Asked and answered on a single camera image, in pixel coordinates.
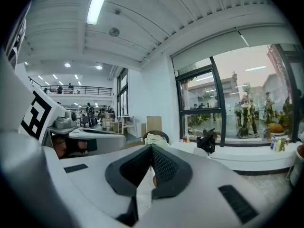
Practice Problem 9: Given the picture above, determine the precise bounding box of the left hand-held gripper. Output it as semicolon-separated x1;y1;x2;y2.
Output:
20;84;119;147

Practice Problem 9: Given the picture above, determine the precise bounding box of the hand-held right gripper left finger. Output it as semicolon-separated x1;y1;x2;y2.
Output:
59;143;152;228

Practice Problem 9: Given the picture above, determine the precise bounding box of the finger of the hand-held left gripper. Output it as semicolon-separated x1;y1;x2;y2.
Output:
68;130;127;156

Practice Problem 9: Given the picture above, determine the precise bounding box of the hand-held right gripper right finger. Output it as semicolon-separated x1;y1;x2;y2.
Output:
139;143;274;228

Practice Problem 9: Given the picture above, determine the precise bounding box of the person's left hand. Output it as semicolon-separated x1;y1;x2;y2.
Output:
52;136;89;159

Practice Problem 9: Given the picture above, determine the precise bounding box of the white wooden side table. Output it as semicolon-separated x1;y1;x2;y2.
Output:
116;115;136;135

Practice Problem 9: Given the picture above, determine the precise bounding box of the black mezzanine railing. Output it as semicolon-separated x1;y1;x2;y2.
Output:
29;76;113;96

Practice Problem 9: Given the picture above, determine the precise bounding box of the black bag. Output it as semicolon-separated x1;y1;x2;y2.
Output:
196;127;217;154

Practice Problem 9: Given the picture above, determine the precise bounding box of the green knitted blanket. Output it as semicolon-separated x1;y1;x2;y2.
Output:
144;133;167;147

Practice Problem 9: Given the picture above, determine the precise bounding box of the brown cardboard box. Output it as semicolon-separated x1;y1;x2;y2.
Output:
146;116;162;134

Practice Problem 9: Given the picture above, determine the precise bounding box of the dark wicker chair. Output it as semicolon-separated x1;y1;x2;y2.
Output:
142;130;170;147

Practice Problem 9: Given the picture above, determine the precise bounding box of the potted bonsai tree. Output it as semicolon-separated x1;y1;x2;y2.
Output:
235;82;259;139

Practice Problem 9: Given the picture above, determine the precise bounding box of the brown cushion in tub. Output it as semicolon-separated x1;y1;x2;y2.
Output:
268;123;285;134

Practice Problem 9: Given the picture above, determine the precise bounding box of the white round chair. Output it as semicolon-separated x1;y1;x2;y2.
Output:
286;143;304;187

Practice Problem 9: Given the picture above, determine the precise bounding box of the long ceiling strip light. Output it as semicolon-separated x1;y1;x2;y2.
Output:
86;0;109;25

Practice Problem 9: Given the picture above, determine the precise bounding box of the grey roller blind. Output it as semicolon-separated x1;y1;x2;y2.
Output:
171;27;296;72

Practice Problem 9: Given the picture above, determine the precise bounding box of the black window frame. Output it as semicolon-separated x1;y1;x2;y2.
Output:
175;44;302;148

